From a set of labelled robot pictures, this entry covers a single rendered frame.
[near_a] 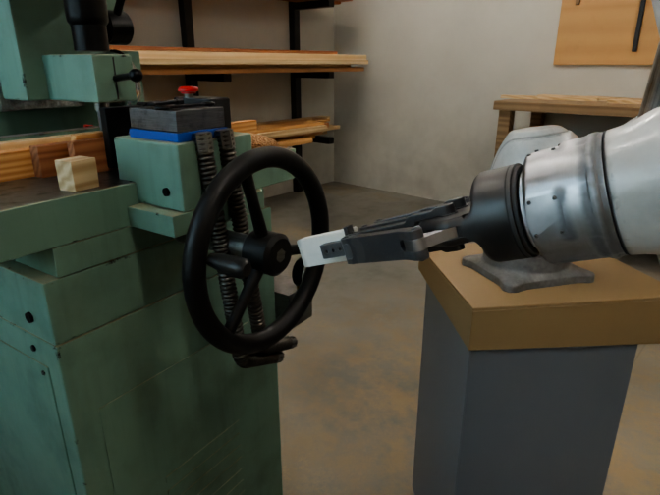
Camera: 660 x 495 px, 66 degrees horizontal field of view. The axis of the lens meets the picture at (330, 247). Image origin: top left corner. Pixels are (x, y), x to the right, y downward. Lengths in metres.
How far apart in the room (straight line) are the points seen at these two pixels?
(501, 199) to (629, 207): 0.08
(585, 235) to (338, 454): 1.28
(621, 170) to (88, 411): 0.72
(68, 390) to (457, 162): 3.65
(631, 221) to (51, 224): 0.61
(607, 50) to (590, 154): 3.35
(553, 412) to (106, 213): 0.82
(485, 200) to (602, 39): 3.36
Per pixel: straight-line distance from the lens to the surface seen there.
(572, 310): 0.94
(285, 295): 1.03
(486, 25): 4.03
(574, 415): 1.07
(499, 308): 0.88
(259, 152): 0.66
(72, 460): 0.88
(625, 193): 0.37
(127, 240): 0.77
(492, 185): 0.40
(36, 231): 0.70
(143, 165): 0.74
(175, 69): 3.11
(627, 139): 0.38
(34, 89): 0.97
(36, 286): 0.74
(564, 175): 0.38
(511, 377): 0.97
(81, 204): 0.73
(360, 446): 1.60
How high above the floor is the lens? 1.06
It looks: 20 degrees down
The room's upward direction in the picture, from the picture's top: straight up
